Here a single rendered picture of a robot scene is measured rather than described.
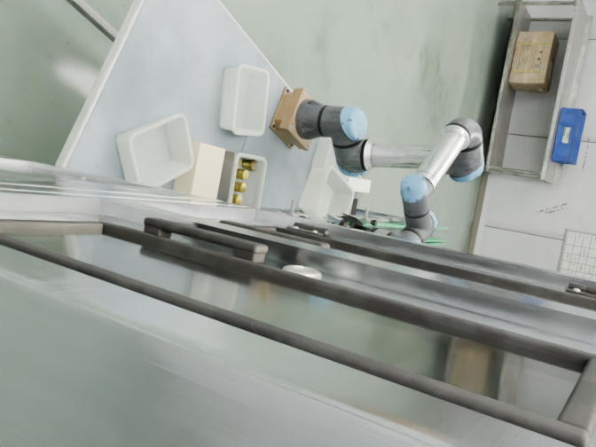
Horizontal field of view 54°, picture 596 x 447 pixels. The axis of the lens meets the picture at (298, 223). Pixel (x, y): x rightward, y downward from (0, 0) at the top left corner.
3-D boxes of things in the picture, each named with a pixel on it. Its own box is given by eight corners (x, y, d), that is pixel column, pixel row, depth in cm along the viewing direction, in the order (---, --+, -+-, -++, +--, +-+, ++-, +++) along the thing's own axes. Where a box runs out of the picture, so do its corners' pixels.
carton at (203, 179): (172, 191, 180) (191, 194, 176) (182, 139, 179) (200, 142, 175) (198, 195, 190) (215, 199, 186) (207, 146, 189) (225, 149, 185)
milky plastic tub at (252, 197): (207, 215, 194) (227, 220, 190) (217, 148, 193) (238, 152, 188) (239, 216, 209) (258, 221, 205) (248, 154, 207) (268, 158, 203)
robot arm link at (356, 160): (337, 128, 222) (486, 129, 197) (344, 160, 231) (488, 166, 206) (325, 145, 214) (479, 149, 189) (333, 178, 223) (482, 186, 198)
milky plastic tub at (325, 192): (308, 159, 188) (331, 162, 184) (334, 187, 207) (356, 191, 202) (290, 208, 184) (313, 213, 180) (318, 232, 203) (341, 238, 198)
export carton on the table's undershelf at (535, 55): (518, 28, 677) (555, 29, 656) (525, 43, 715) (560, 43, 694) (506, 82, 677) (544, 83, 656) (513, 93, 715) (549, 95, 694)
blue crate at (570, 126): (560, 106, 648) (582, 108, 636) (565, 111, 682) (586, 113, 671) (550, 160, 655) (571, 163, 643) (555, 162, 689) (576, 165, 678)
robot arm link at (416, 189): (486, 102, 189) (426, 192, 161) (487, 131, 196) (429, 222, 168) (451, 100, 196) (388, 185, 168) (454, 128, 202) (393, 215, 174)
